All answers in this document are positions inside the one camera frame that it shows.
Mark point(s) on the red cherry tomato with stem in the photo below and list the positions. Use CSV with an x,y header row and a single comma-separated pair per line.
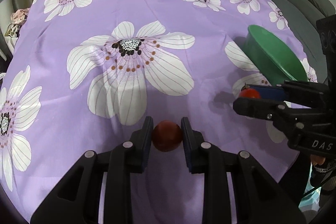
x,y
249,92

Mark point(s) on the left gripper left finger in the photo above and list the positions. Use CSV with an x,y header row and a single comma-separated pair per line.
x,y
98,184

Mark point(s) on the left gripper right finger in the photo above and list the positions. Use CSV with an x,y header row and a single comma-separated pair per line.
x,y
237,189

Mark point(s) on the purple floral tablecloth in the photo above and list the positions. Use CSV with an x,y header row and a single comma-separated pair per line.
x,y
86,73

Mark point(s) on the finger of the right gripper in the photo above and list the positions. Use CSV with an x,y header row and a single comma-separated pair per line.
x,y
269,92
264,109

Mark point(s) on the grey sofa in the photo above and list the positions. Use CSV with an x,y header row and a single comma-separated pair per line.
x,y
302,16

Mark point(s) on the green plastic bowl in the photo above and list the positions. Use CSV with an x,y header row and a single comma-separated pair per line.
x,y
273,58

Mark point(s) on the person right hand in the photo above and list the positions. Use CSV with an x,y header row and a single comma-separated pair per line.
x,y
318,161

